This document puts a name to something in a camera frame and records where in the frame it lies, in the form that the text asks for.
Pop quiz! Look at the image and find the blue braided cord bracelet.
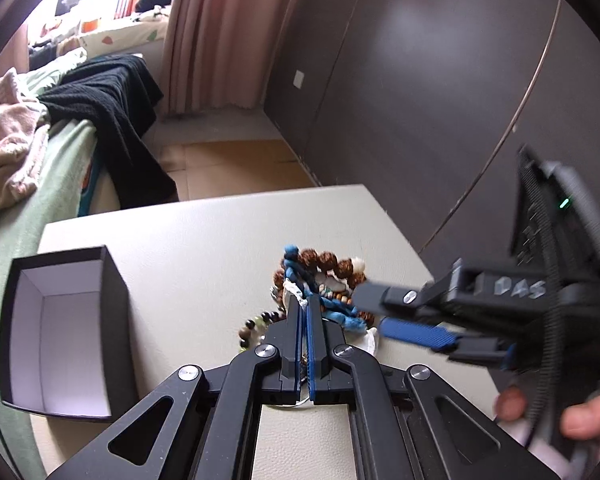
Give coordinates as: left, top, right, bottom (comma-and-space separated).
281, 244, 365, 332

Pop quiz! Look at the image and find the green bed cover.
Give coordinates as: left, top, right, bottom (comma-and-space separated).
0, 46, 100, 480

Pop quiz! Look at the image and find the pink fleece blanket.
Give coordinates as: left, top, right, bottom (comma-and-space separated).
0, 68, 50, 210

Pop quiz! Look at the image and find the patterned pillow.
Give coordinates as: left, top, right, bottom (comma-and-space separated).
79, 15, 169, 58

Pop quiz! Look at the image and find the white wall socket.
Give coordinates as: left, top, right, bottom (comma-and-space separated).
292, 70, 304, 89

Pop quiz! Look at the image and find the black jewelry box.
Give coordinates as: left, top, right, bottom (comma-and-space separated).
0, 246, 138, 422

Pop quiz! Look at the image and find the black knitted blanket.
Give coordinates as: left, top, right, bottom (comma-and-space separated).
38, 54, 178, 209

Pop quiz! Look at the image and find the cardboard sheet on floor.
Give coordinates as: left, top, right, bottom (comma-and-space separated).
159, 140, 315, 200

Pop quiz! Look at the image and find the multicolour glass bead bracelet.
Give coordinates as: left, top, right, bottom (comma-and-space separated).
237, 310, 287, 352

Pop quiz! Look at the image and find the brown rudraksha bead bracelet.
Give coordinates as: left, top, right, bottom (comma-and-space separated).
272, 248, 376, 326

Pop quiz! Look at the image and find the pink curtain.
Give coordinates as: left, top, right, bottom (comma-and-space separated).
160, 0, 299, 116

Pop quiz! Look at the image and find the person's right hand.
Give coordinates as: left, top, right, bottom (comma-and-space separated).
494, 386, 600, 460

